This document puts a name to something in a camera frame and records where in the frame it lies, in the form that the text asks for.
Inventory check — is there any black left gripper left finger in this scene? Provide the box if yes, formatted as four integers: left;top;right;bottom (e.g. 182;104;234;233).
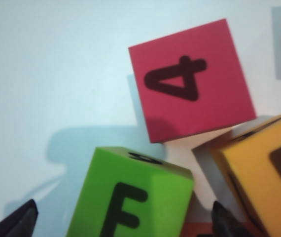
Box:
0;198;39;237

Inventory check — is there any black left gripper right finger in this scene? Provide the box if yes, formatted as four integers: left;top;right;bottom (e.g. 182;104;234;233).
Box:
211;200;256;237

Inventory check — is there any yellow block with Alligator print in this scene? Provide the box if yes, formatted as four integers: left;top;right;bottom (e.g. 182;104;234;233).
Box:
191;110;281;237

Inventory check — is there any green block with number 7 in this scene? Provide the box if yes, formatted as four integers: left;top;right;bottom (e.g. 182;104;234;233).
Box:
65;146;194;237

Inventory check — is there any pink block with number 4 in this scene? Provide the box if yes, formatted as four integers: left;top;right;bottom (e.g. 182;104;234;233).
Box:
128;18;257;144

